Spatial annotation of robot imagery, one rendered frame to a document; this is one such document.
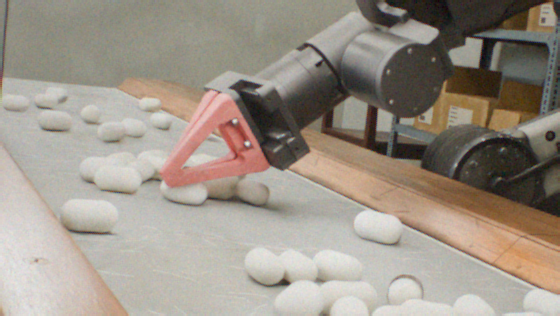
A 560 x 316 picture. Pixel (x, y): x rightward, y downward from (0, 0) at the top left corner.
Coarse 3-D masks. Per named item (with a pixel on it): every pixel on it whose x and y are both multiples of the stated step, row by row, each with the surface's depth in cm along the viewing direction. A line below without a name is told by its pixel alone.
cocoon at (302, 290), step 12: (288, 288) 48; (300, 288) 48; (312, 288) 49; (276, 300) 48; (288, 300) 47; (300, 300) 47; (312, 300) 48; (276, 312) 47; (288, 312) 47; (300, 312) 47; (312, 312) 47
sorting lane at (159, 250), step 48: (96, 96) 158; (48, 144) 98; (96, 144) 103; (144, 144) 108; (48, 192) 74; (96, 192) 77; (144, 192) 79; (288, 192) 89; (96, 240) 61; (144, 240) 63; (192, 240) 65; (240, 240) 67; (288, 240) 69; (336, 240) 71; (432, 240) 75; (144, 288) 52; (192, 288) 53; (240, 288) 54; (384, 288) 59; (432, 288) 60; (480, 288) 62; (528, 288) 64
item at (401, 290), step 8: (400, 280) 54; (408, 280) 54; (392, 288) 53; (400, 288) 53; (408, 288) 53; (416, 288) 53; (392, 296) 53; (400, 296) 53; (408, 296) 53; (416, 296) 53; (392, 304) 53; (400, 304) 53
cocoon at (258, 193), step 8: (240, 184) 81; (248, 184) 80; (256, 184) 80; (264, 184) 80; (240, 192) 81; (248, 192) 80; (256, 192) 79; (264, 192) 80; (248, 200) 80; (256, 200) 80; (264, 200) 80
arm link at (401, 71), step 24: (360, 0) 80; (384, 24) 79; (408, 24) 76; (360, 48) 74; (384, 48) 72; (408, 48) 71; (432, 48) 72; (360, 72) 73; (384, 72) 71; (408, 72) 72; (432, 72) 73; (360, 96) 75; (384, 96) 71; (408, 96) 72; (432, 96) 73
